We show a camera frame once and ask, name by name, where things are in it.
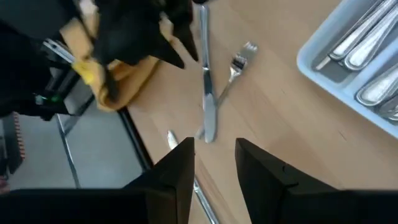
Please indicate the grey metal table leg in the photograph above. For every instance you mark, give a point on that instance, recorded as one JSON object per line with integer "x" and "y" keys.
{"x": 67, "y": 149}

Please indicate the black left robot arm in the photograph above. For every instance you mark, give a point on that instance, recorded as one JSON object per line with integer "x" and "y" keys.
{"x": 21, "y": 62}

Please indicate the silver table knife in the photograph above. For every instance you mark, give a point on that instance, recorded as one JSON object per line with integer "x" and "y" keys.
{"x": 210, "y": 109}
{"x": 172, "y": 140}

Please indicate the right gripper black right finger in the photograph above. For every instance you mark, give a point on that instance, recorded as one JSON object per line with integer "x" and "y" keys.
{"x": 304, "y": 208}

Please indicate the small silver fork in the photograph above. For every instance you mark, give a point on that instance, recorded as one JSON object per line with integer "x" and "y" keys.
{"x": 237, "y": 62}

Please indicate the mustard yellow cloth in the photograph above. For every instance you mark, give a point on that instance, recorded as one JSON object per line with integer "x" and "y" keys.
{"x": 124, "y": 81}

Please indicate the black table edge rail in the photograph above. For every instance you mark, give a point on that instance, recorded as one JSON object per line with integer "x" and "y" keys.
{"x": 136, "y": 140}

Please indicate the white plastic cutlery organizer tray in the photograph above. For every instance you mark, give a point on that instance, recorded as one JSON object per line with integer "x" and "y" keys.
{"x": 332, "y": 88}

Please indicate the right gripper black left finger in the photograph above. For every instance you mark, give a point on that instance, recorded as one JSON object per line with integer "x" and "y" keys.
{"x": 93, "y": 208}

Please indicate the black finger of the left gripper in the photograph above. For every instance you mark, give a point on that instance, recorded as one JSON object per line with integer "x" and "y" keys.
{"x": 185, "y": 21}
{"x": 164, "y": 53}

